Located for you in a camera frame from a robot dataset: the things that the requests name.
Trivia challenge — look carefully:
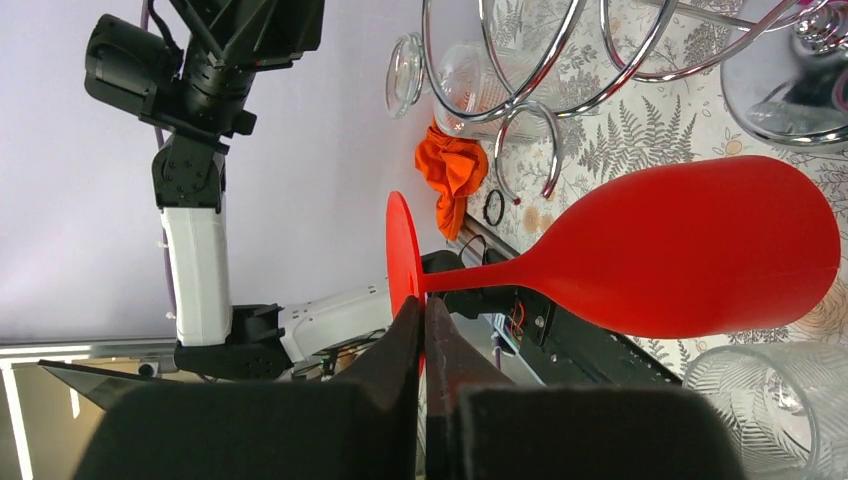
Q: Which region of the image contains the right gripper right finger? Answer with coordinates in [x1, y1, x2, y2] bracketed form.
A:
[423, 298, 745, 479]

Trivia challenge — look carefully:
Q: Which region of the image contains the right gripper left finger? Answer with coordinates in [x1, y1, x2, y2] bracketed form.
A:
[75, 297, 423, 479]

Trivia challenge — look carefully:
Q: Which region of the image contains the red plastic wine glass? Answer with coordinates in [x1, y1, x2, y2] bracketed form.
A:
[385, 155, 841, 339]

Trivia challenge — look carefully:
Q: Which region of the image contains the clear ribbed wine glass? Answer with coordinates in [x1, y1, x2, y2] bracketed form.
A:
[683, 342, 847, 479]

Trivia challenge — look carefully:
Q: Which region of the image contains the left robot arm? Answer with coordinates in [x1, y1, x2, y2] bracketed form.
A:
[84, 1, 392, 380]

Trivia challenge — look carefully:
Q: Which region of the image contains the clear wine glass left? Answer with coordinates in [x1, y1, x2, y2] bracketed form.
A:
[384, 33, 507, 142]

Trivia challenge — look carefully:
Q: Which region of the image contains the chrome wine glass rack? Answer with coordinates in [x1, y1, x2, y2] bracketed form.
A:
[418, 1, 847, 204]

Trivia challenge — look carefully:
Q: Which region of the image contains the magenta plastic wine glass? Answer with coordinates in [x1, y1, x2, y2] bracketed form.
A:
[791, 1, 847, 113]

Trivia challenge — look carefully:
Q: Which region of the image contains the orange cloth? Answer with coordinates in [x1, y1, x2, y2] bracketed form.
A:
[415, 119, 489, 241]

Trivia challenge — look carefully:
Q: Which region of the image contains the floral table cloth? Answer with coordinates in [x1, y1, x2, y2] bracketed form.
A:
[465, 1, 847, 379]

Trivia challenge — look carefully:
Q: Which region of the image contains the black ring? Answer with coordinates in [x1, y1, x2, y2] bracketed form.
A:
[482, 189, 506, 228]

